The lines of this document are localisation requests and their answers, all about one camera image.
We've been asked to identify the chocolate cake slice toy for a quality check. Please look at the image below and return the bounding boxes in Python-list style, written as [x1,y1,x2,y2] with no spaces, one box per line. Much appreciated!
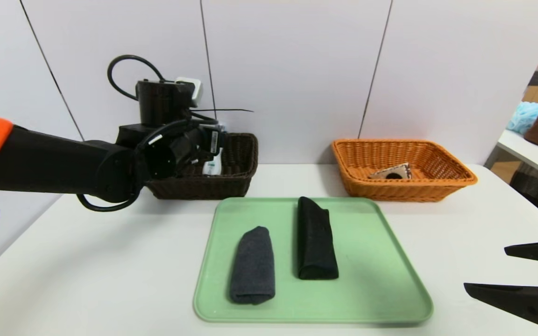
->
[368,162,412,180]

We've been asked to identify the clear spray bottle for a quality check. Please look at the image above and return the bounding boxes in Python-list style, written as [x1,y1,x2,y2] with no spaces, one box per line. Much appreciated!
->
[202,148,224,177]

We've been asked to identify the orange wicker basket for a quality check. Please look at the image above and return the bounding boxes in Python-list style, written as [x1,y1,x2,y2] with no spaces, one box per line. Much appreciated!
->
[332,139,478,202]

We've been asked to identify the dark brown wicker basket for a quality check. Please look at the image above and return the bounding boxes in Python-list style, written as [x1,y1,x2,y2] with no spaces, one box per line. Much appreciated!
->
[143,133,259,200]

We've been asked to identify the light blue bag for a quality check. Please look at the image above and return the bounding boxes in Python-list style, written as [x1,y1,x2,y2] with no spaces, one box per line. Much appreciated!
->
[507,102,538,135]

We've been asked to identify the light green plastic tray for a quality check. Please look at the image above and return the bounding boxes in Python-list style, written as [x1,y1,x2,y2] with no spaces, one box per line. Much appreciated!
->
[193,197,433,323]

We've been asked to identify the black folded cloth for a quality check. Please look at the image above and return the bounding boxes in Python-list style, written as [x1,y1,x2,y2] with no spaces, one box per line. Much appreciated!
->
[297,196,340,280]

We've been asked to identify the grey folded towel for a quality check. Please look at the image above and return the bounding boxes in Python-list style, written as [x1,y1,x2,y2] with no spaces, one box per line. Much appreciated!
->
[230,226,276,305]

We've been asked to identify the black left camera cable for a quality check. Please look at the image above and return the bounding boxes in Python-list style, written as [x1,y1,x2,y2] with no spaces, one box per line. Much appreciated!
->
[107,55,167,100]

